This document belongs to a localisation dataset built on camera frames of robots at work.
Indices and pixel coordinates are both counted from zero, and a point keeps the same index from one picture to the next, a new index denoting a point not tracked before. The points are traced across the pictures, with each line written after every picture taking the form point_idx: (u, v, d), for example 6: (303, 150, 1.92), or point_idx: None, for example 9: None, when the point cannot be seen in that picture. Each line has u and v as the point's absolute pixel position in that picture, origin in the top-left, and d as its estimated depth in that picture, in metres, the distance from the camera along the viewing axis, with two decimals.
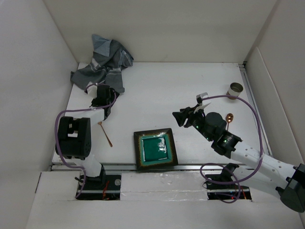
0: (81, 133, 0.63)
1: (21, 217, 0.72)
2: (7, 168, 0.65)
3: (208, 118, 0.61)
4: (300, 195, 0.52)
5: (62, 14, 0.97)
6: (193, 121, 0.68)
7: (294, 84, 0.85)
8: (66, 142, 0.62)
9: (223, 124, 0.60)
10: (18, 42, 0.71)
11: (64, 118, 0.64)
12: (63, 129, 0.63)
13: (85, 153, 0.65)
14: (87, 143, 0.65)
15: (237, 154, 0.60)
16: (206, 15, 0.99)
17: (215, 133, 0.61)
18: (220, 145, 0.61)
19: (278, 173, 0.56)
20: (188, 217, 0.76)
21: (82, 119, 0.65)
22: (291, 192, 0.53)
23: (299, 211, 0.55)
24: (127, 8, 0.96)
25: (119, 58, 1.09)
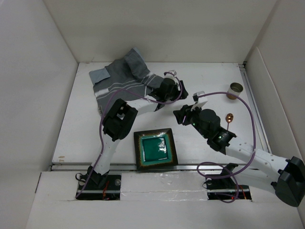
0: (125, 119, 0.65)
1: (21, 216, 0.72)
2: (7, 168, 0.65)
3: (202, 114, 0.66)
4: (291, 186, 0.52)
5: (62, 14, 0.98)
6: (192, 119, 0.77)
7: (294, 83, 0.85)
8: (111, 120, 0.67)
9: (217, 120, 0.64)
10: (18, 42, 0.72)
11: (120, 99, 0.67)
12: (113, 109, 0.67)
13: (120, 137, 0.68)
14: (127, 130, 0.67)
15: (231, 148, 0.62)
16: (205, 15, 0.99)
17: (209, 129, 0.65)
18: (215, 141, 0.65)
19: (270, 166, 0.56)
20: (188, 217, 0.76)
21: (132, 109, 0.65)
22: (283, 184, 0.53)
23: (296, 203, 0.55)
24: (127, 8, 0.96)
25: (135, 57, 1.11)
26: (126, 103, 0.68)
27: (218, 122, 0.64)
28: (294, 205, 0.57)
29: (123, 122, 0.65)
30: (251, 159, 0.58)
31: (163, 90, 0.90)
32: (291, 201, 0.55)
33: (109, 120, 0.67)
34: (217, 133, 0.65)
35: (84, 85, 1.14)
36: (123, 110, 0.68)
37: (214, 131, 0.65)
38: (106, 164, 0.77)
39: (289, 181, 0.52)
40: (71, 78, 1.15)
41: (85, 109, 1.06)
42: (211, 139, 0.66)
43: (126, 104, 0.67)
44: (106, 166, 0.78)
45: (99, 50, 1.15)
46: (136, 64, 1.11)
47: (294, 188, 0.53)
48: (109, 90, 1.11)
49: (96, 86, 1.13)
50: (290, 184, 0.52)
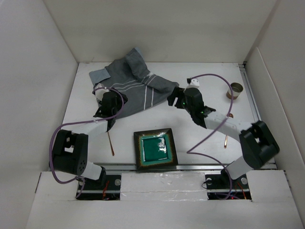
0: (76, 150, 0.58)
1: (21, 216, 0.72)
2: (7, 168, 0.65)
3: (186, 90, 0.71)
4: (250, 143, 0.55)
5: (62, 14, 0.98)
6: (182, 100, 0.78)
7: (294, 83, 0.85)
8: (60, 159, 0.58)
9: (198, 96, 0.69)
10: (17, 42, 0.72)
11: (61, 131, 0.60)
12: (58, 144, 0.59)
13: (78, 172, 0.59)
14: (82, 161, 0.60)
15: (208, 119, 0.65)
16: (205, 15, 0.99)
17: (192, 104, 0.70)
18: (198, 117, 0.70)
19: (236, 128, 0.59)
20: (188, 217, 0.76)
21: (80, 135, 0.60)
22: (243, 142, 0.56)
23: (258, 165, 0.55)
24: (128, 8, 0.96)
25: (135, 57, 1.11)
26: (71, 132, 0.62)
27: (200, 98, 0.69)
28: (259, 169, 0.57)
29: (75, 154, 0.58)
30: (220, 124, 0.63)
31: (108, 106, 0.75)
32: (254, 163, 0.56)
33: (58, 159, 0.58)
34: (198, 109, 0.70)
35: (84, 85, 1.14)
36: (70, 141, 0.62)
37: (196, 106, 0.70)
38: (91, 172, 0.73)
39: (247, 139, 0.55)
40: (71, 78, 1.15)
41: (85, 109, 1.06)
42: (193, 114, 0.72)
43: (71, 133, 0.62)
44: (93, 173, 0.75)
45: (99, 51, 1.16)
46: (136, 64, 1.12)
47: (254, 147, 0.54)
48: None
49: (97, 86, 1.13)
50: (249, 141, 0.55)
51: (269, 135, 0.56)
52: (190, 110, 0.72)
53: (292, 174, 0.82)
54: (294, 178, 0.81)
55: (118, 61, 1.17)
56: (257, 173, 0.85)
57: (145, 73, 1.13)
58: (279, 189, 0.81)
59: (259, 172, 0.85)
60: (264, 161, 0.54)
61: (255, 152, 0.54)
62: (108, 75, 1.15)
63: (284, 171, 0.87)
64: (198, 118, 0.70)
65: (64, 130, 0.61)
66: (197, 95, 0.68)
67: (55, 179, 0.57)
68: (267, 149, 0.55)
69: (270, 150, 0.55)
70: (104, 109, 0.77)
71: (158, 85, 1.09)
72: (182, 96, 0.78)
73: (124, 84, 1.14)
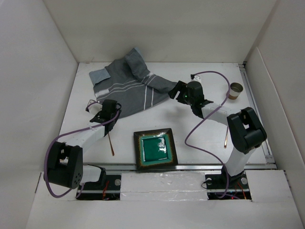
0: (70, 164, 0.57)
1: (21, 216, 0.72)
2: (7, 168, 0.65)
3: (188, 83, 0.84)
4: (238, 126, 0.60)
5: (62, 14, 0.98)
6: (184, 93, 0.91)
7: (294, 84, 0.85)
8: (55, 172, 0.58)
9: (199, 88, 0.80)
10: (18, 42, 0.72)
11: (55, 144, 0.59)
12: (52, 158, 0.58)
13: (74, 185, 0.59)
14: (77, 174, 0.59)
15: (205, 108, 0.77)
16: (205, 14, 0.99)
17: (193, 96, 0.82)
18: (196, 106, 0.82)
19: (226, 113, 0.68)
20: (188, 217, 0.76)
21: (74, 148, 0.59)
22: (232, 125, 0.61)
23: (245, 148, 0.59)
24: (127, 8, 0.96)
25: (133, 58, 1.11)
26: (65, 144, 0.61)
27: (200, 90, 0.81)
28: (246, 152, 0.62)
29: (69, 169, 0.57)
30: (214, 111, 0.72)
31: (107, 110, 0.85)
32: (241, 146, 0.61)
33: (53, 172, 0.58)
34: (198, 100, 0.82)
35: (84, 85, 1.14)
36: (65, 153, 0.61)
37: (197, 98, 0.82)
38: (89, 175, 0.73)
39: (235, 121, 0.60)
40: (71, 78, 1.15)
41: (85, 109, 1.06)
42: (193, 104, 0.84)
43: (65, 145, 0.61)
44: (93, 174, 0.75)
45: (99, 51, 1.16)
46: (136, 64, 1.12)
47: (241, 129, 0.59)
48: (110, 90, 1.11)
49: (97, 86, 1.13)
50: (238, 124, 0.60)
51: (257, 120, 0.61)
52: (191, 101, 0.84)
53: (292, 174, 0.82)
54: (294, 178, 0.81)
55: (118, 61, 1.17)
56: (257, 173, 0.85)
57: (145, 73, 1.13)
58: (279, 189, 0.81)
59: (258, 172, 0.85)
60: (249, 143, 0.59)
61: (243, 134, 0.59)
62: (107, 75, 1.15)
63: (284, 171, 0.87)
64: (197, 108, 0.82)
65: (58, 142, 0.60)
66: (197, 88, 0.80)
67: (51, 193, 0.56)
68: (253, 133, 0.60)
69: (256, 134, 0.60)
70: (103, 114, 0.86)
71: (158, 85, 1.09)
72: (183, 89, 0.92)
73: (124, 84, 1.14)
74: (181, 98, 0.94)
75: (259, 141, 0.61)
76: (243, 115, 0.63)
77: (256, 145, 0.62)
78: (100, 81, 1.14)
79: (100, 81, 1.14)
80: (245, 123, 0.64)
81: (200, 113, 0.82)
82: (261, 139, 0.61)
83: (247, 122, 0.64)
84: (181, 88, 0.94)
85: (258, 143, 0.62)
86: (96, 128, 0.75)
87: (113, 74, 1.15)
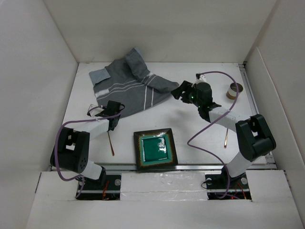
0: (77, 148, 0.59)
1: (21, 216, 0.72)
2: (7, 168, 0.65)
3: (198, 85, 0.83)
4: (246, 133, 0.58)
5: (62, 15, 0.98)
6: (189, 94, 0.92)
7: (294, 84, 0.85)
8: (62, 155, 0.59)
9: (208, 91, 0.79)
10: (18, 42, 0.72)
11: (64, 129, 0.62)
12: (60, 141, 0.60)
13: (79, 170, 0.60)
14: (84, 159, 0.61)
15: (212, 112, 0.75)
16: (205, 14, 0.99)
17: (201, 98, 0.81)
18: (204, 109, 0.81)
19: (235, 119, 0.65)
20: (188, 217, 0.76)
21: (81, 132, 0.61)
22: (240, 132, 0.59)
23: (252, 156, 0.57)
24: (127, 9, 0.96)
25: (134, 57, 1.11)
26: (73, 130, 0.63)
27: (209, 94, 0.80)
28: (253, 161, 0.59)
29: (76, 152, 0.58)
30: (221, 117, 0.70)
31: (112, 108, 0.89)
32: (249, 154, 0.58)
33: (60, 156, 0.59)
34: (206, 103, 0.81)
35: (84, 85, 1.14)
36: (72, 139, 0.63)
37: (205, 101, 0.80)
38: (91, 172, 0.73)
39: (244, 128, 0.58)
40: (71, 78, 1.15)
41: (85, 109, 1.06)
42: (201, 107, 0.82)
43: (73, 131, 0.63)
44: (93, 173, 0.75)
45: (100, 51, 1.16)
46: (136, 64, 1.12)
47: (250, 137, 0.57)
48: (110, 90, 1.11)
49: (97, 86, 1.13)
50: (246, 131, 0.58)
51: (267, 129, 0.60)
52: (199, 103, 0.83)
53: (292, 174, 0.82)
54: (294, 178, 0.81)
55: (118, 61, 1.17)
56: (257, 173, 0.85)
57: (145, 73, 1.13)
58: (279, 189, 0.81)
59: (258, 172, 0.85)
60: (258, 152, 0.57)
61: (251, 142, 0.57)
62: (107, 75, 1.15)
63: (284, 171, 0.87)
64: (204, 110, 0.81)
65: (66, 128, 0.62)
66: (206, 90, 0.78)
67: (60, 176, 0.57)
68: (262, 141, 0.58)
69: (265, 143, 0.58)
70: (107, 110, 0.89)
71: (158, 85, 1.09)
72: (189, 90, 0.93)
73: (124, 84, 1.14)
74: (186, 98, 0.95)
75: (269, 150, 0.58)
76: (252, 122, 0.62)
77: (264, 154, 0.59)
78: (100, 81, 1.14)
79: (100, 81, 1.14)
80: (254, 130, 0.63)
81: (208, 116, 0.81)
82: (270, 148, 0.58)
83: (255, 130, 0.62)
84: (186, 88, 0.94)
85: (267, 152, 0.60)
86: (102, 120, 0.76)
87: (113, 74, 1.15)
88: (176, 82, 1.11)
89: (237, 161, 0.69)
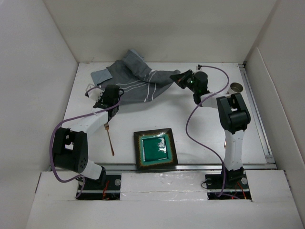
0: (75, 150, 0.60)
1: (21, 216, 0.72)
2: (7, 168, 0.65)
3: (197, 73, 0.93)
4: (224, 106, 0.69)
5: (62, 14, 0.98)
6: (188, 80, 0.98)
7: (294, 83, 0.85)
8: (61, 157, 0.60)
9: (204, 81, 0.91)
10: (17, 42, 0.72)
11: (60, 130, 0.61)
12: (58, 143, 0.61)
13: (80, 169, 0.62)
14: (83, 159, 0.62)
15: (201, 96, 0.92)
16: (205, 14, 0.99)
17: (198, 86, 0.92)
18: (198, 95, 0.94)
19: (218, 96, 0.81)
20: (188, 218, 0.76)
21: (78, 134, 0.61)
22: (219, 105, 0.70)
23: (230, 125, 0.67)
24: (127, 8, 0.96)
25: (131, 57, 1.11)
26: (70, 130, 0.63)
27: (205, 83, 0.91)
28: (231, 130, 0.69)
29: (74, 155, 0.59)
30: (208, 98, 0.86)
31: (110, 96, 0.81)
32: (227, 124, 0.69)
33: (59, 157, 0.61)
34: (201, 90, 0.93)
35: (84, 85, 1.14)
36: (70, 139, 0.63)
37: (199, 89, 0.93)
38: (91, 172, 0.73)
39: (223, 101, 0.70)
40: (71, 78, 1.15)
41: (85, 109, 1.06)
42: (196, 92, 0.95)
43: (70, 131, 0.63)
44: (93, 173, 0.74)
45: (100, 51, 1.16)
46: (135, 64, 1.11)
47: (228, 109, 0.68)
48: None
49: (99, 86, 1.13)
50: (225, 104, 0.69)
51: (243, 104, 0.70)
52: (195, 89, 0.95)
53: (292, 174, 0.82)
54: (294, 178, 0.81)
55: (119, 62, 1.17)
56: (257, 173, 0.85)
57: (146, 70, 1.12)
58: (279, 189, 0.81)
59: (258, 172, 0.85)
60: (234, 121, 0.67)
61: (228, 113, 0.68)
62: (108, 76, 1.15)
63: (284, 171, 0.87)
64: (198, 97, 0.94)
65: (63, 129, 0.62)
66: (203, 80, 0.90)
67: (57, 177, 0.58)
68: (238, 114, 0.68)
69: (241, 116, 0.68)
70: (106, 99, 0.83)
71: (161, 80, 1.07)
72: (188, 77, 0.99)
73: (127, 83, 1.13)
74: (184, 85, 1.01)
75: (244, 122, 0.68)
76: (232, 99, 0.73)
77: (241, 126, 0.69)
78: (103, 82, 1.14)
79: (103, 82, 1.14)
80: (234, 108, 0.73)
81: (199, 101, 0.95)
82: (245, 119, 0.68)
83: (235, 106, 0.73)
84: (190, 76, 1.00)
85: (244, 125, 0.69)
86: (101, 114, 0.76)
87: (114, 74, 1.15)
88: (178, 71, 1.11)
89: (227, 147, 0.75)
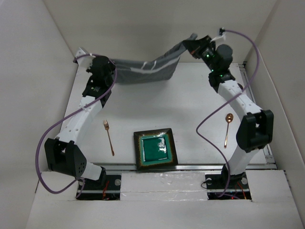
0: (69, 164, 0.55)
1: (21, 216, 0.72)
2: (7, 168, 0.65)
3: (219, 47, 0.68)
4: (249, 129, 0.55)
5: (62, 15, 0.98)
6: (205, 52, 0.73)
7: (293, 83, 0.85)
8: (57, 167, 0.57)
9: (228, 59, 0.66)
10: (18, 42, 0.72)
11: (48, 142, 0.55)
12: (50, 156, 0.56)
13: (80, 173, 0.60)
14: (81, 164, 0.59)
15: (223, 86, 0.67)
16: (205, 14, 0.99)
17: (217, 63, 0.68)
18: (216, 76, 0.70)
19: (244, 107, 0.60)
20: (188, 218, 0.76)
21: (68, 147, 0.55)
22: (243, 125, 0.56)
23: (246, 148, 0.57)
24: (127, 9, 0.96)
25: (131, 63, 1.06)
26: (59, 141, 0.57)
27: (229, 62, 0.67)
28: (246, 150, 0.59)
29: (69, 168, 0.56)
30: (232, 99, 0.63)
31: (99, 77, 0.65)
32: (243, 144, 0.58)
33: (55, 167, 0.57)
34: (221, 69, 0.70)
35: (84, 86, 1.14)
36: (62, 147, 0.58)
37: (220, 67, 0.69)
38: (91, 173, 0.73)
39: (249, 123, 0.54)
40: (71, 78, 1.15)
41: None
42: (213, 69, 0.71)
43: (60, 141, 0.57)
44: (93, 174, 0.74)
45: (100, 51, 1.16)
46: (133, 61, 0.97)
47: (251, 132, 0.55)
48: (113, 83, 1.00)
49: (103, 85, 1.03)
50: (250, 126, 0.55)
51: (270, 126, 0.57)
52: (211, 65, 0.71)
53: (292, 174, 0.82)
54: (294, 178, 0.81)
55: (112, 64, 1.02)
56: (257, 173, 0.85)
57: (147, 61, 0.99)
58: (279, 189, 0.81)
59: (258, 173, 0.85)
60: (253, 146, 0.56)
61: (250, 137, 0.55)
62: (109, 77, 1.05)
63: (285, 171, 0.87)
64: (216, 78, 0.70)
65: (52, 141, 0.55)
66: (227, 58, 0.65)
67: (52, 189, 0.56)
68: (259, 137, 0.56)
69: (262, 140, 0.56)
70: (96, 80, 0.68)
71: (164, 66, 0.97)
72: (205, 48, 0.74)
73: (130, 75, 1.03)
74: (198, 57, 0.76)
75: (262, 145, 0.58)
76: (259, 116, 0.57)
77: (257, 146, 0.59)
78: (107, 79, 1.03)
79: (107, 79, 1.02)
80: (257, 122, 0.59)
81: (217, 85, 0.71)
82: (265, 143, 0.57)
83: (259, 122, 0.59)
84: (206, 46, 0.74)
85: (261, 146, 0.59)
86: (91, 107, 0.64)
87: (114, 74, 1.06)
88: (195, 36, 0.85)
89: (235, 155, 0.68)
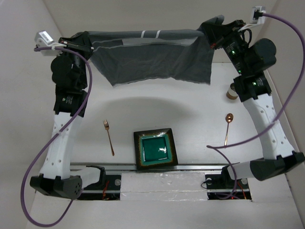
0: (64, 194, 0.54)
1: (21, 216, 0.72)
2: (7, 168, 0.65)
3: (258, 44, 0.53)
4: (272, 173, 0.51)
5: (62, 15, 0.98)
6: (233, 46, 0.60)
7: (294, 83, 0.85)
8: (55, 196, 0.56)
9: (269, 64, 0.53)
10: (18, 42, 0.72)
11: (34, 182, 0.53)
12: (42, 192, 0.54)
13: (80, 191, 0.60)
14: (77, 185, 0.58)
15: (255, 104, 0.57)
16: (205, 14, 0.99)
17: (251, 65, 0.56)
18: (245, 84, 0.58)
19: (275, 144, 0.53)
20: (188, 217, 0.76)
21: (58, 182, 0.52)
22: (269, 167, 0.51)
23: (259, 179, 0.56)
24: (127, 8, 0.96)
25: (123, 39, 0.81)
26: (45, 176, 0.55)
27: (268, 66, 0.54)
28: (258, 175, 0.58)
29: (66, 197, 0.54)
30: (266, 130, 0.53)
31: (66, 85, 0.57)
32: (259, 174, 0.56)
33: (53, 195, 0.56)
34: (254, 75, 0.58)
35: None
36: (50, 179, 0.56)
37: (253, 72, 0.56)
38: (90, 179, 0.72)
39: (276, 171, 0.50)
40: None
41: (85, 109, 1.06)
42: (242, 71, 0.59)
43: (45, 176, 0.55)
44: (93, 176, 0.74)
45: None
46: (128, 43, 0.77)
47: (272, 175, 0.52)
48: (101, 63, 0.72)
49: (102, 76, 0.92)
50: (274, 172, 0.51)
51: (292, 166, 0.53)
52: (240, 65, 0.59)
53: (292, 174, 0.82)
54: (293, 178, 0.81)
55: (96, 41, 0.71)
56: None
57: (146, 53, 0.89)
58: (279, 189, 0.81)
59: None
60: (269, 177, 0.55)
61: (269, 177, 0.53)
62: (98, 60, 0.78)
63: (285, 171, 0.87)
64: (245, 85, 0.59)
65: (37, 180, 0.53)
66: (268, 62, 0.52)
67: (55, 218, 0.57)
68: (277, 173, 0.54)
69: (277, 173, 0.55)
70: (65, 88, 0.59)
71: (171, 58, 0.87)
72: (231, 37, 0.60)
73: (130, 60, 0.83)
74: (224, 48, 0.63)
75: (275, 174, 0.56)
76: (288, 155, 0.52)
77: None
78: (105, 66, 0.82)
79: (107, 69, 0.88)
80: None
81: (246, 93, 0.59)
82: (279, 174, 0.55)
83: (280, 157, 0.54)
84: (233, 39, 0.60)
85: None
86: (68, 128, 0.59)
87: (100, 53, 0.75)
88: (222, 17, 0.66)
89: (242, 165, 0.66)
